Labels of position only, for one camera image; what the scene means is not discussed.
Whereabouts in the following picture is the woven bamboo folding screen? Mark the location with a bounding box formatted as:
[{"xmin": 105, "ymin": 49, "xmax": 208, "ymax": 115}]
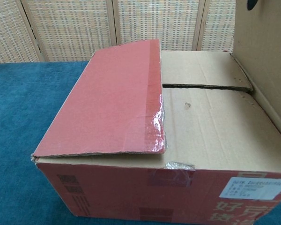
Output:
[{"xmin": 0, "ymin": 0, "xmax": 237, "ymax": 64}]

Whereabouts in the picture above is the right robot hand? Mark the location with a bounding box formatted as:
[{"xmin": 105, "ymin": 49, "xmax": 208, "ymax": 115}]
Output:
[{"xmin": 246, "ymin": 0, "xmax": 259, "ymax": 11}]

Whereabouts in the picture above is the red cardboard box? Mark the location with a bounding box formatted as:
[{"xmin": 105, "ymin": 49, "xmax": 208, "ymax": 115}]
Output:
[{"xmin": 30, "ymin": 0, "xmax": 281, "ymax": 225}]

